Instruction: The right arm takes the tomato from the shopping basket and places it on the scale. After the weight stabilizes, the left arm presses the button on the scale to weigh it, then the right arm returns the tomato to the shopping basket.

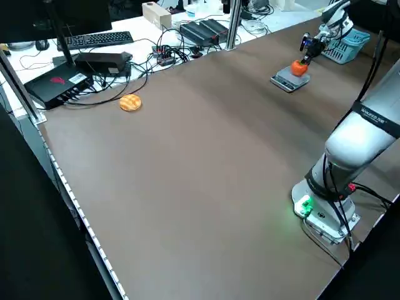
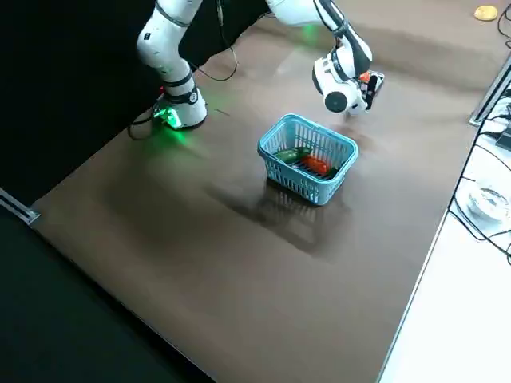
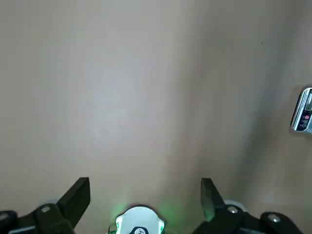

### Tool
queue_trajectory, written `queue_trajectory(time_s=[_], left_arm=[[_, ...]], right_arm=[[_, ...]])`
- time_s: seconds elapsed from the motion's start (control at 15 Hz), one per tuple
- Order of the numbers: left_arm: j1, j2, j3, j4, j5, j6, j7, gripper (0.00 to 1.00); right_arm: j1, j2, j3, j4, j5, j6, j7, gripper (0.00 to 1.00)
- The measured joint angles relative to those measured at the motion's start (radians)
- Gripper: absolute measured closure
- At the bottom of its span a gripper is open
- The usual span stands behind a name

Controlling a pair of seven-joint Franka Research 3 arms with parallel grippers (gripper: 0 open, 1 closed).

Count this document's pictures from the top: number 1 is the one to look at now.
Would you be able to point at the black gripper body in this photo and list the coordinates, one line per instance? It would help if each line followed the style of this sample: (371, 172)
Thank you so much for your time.
(317, 47)

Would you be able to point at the red tomato with green stem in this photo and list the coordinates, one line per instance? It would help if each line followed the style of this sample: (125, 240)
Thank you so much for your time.
(298, 69)

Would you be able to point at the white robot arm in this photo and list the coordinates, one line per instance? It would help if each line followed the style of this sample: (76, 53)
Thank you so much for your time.
(336, 15)
(350, 140)

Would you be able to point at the light blue plastic basket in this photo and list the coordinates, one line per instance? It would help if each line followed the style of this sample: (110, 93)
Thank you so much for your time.
(340, 53)

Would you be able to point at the silver kitchen scale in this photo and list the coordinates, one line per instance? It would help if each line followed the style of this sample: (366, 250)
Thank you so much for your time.
(290, 81)

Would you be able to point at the white tape roll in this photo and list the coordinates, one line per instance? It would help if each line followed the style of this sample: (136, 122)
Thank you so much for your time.
(254, 27)

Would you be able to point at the black power brick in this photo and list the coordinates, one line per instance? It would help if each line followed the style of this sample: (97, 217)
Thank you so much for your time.
(215, 26)
(193, 31)

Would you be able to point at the grey USB hub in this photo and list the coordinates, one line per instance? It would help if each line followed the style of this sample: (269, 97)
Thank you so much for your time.
(164, 57)

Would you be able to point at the wooden box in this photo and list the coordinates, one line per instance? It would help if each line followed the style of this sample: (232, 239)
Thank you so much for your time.
(156, 15)

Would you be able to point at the white desk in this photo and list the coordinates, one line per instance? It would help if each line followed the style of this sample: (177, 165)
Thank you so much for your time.
(140, 36)

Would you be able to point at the round orange checkered bread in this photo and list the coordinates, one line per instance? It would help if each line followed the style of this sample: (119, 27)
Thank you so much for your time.
(131, 103)

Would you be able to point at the black power adapter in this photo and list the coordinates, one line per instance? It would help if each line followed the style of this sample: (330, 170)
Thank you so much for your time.
(100, 61)

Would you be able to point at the black keyboard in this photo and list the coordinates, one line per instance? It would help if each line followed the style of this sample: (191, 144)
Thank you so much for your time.
(97, 39)

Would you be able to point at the black computer monitor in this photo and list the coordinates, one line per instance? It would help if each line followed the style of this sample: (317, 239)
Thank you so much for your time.
(78, 15)

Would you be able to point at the black monitor stand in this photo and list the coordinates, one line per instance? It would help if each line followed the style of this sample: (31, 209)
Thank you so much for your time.
(64, 43)

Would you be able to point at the black box with red logo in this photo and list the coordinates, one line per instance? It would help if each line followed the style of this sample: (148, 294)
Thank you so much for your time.
(53, 87)

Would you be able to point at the black computer mouse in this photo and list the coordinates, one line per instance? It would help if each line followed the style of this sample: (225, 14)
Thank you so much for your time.
(41, 44)

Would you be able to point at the aluminium frame post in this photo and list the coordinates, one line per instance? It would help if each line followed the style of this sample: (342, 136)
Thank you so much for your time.
(234, 28)

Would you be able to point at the aluminium table edge rail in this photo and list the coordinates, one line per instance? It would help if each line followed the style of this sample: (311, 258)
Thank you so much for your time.
(83, 215)

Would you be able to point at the aluminium corner post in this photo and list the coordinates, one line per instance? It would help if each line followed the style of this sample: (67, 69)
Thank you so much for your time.
(18, 84)

